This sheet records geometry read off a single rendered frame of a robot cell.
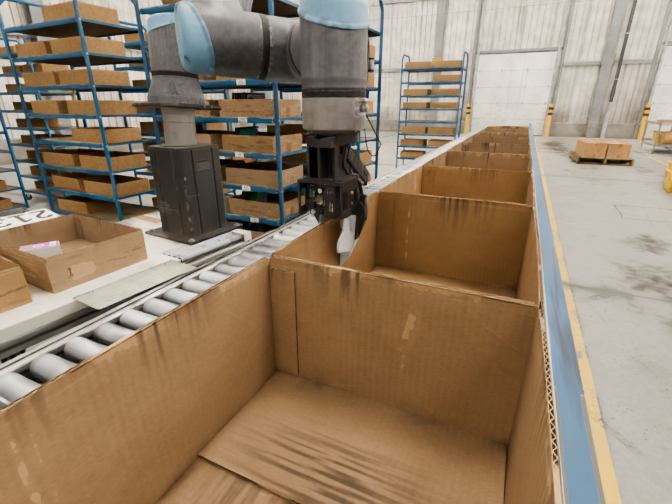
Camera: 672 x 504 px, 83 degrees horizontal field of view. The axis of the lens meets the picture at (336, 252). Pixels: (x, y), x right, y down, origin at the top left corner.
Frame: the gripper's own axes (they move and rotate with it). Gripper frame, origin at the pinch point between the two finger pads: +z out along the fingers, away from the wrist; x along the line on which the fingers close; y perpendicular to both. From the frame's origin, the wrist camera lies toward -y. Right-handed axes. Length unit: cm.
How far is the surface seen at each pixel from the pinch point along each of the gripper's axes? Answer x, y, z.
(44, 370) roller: -51, 24, 24
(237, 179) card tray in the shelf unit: -134, -138, 21
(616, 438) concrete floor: 76, -93, 98
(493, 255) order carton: 23.3, -18.8, 3.0
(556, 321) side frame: 33.7, -4.7, 6.8
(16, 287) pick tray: -81, 12, 18
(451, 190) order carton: 9, -58, 0
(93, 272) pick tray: -79, -6, 21
